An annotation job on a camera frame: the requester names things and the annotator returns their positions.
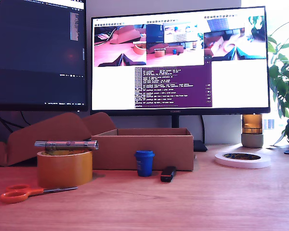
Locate orange handled scissors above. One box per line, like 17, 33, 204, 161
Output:
0, 184, 79, 205

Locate open brown cardboard box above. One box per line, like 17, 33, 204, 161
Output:
0, 112, 195, 171

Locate small blue lidded cup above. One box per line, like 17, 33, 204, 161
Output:
134, 150, 156, 178

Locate black USB stick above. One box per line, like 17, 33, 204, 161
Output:
160, 166, 177, 183

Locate silver metal flashlight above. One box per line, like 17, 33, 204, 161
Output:
34, 140, 99, 154

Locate black Huawei computer monitor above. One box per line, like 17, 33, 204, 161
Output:
90, 6, 272, 128

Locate wide orange-brown tape roll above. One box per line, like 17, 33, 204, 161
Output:
36, 149, 93, 190

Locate flat white tape roll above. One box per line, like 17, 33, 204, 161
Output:
214, 152, 272, 169

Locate amber glass jar grey base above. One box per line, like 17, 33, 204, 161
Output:
240, 114, 264, 148

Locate dark screen computer monitor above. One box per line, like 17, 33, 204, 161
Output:
0, 0, 89, 112

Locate green leafy plant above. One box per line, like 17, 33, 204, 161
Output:
267, 18, 289, 146

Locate black monitor cable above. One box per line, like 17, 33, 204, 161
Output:
200, 115, 206, 142

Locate black desk cable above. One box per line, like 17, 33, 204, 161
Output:
0, 111, 25, 129
19, 111, 31, 126

